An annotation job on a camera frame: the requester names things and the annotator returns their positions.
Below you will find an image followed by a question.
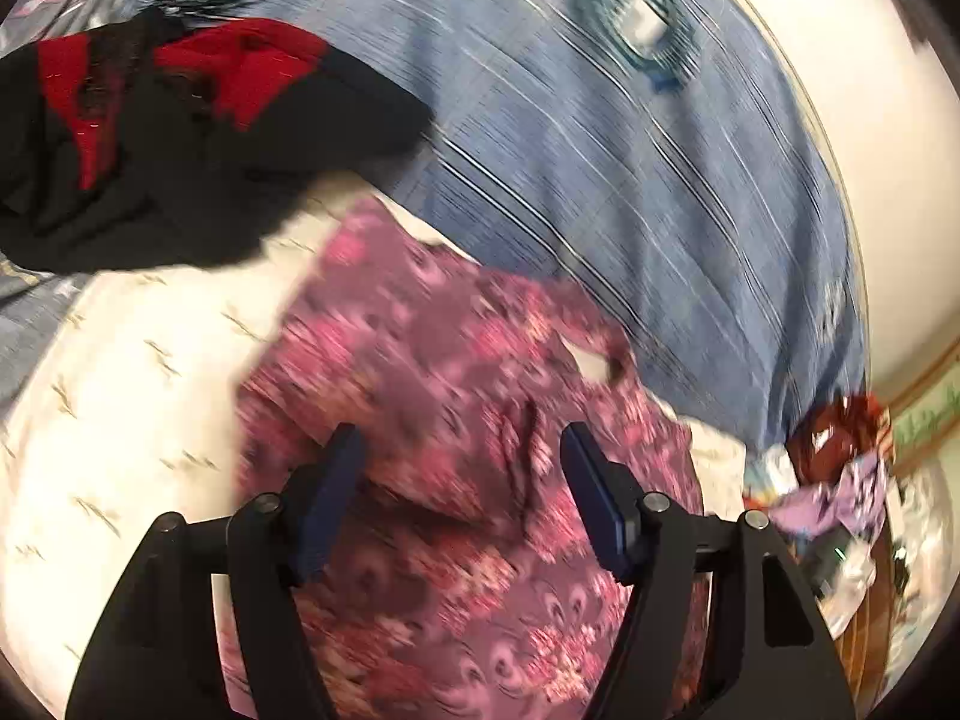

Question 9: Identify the purple floral garment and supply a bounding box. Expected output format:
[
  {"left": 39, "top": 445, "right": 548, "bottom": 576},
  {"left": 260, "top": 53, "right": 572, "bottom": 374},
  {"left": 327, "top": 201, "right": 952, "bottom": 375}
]
[{"left": 236, "top": 199, "right": 703, "bottom": 718}]

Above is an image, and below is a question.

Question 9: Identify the lilac cloth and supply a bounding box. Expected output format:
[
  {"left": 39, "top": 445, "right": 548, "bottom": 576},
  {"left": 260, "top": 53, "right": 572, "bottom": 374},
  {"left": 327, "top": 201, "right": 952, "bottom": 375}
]
[{"left": 766, "top": 450, "right": 889, "bottom": 543}]

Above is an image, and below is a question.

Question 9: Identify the dark red plastic bag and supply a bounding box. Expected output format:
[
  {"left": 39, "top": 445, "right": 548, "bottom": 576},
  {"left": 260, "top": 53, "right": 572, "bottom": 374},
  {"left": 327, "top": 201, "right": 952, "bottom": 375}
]
[{"left": 786, "top": 394, "right": 890, "bottom": 486}]

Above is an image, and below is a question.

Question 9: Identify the cream leaf-print pillow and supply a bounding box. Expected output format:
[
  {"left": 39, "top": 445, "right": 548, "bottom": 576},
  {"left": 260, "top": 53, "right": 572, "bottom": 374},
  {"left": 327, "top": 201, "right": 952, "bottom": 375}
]
[{"left": 0, "top": 179, "right": 752, "bottom": 714}]

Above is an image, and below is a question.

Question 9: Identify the black and red garment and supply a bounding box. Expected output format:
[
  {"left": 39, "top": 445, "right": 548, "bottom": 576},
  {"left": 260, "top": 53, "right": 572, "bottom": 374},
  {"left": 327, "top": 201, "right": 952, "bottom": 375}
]
[{"left": 28, "top": 8, "right": 433, "bottom": 273}]

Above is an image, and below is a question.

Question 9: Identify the blue plaid quilt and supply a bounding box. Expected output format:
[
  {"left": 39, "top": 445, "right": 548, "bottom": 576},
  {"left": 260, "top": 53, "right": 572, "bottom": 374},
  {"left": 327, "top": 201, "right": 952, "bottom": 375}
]
[{"left": 139, "top": 0, "right": 869, "bottom": 450}]

